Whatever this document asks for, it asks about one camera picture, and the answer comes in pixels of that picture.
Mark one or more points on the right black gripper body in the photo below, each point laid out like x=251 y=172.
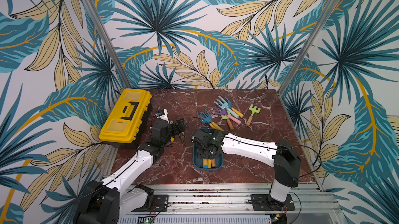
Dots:
x=205 y=150

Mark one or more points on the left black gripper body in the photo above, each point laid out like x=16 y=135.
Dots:
x=174 y=130

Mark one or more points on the blue claw rake yellow handle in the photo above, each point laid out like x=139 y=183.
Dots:
x=205 y=117

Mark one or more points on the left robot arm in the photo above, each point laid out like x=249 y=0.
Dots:
x=104 y=202

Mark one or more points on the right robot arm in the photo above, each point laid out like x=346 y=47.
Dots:
x=282 y=156

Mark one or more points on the teal storage tray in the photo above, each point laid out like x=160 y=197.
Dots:
x=198 y=163

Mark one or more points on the purple small rake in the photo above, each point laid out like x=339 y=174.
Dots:
x=224 y=115

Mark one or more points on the yellow plastic toolbox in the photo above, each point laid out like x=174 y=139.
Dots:
x=128 y=119

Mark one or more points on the yellow handled pliers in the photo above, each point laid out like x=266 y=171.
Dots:
x=182 y=138

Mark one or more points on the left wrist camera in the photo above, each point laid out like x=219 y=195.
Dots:
x=162 y=115

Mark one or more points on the light blue fork pink handle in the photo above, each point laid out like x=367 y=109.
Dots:
x=224 y=105

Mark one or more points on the teal fork yellow handle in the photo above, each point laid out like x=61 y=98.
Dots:
x=238 y=113

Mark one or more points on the aluminium rail frame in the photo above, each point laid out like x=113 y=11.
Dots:
x=228 y=204

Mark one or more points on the left aluminium corner post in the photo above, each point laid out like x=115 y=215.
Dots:
x=99 y=26

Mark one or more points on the aluminium corner post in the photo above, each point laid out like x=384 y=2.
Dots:
x=324 y=16
x=99 y=26

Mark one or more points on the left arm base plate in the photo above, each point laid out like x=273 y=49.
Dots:
x=156 y=203

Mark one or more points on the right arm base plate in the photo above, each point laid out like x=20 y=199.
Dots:
x=263 y=202

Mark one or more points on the right aluminium corner post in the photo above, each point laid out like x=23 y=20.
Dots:
x=324 y=16

